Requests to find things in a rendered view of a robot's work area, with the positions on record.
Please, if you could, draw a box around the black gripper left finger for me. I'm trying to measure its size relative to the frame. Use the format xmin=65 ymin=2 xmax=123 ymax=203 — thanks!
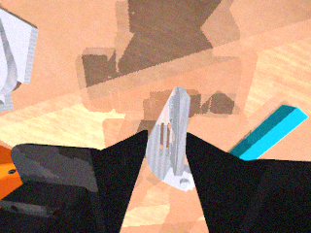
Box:
xmin=11 ymin=130 xmax=148 ymax=233

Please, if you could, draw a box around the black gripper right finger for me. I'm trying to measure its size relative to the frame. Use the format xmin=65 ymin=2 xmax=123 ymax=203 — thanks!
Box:
xmin=186 ymin=132 xmax=311 ymax=233

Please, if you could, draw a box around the cyan rectangular bar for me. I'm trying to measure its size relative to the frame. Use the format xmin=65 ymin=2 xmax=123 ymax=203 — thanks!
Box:
xmin=229 ymin=104 xmax=309 ymax=160

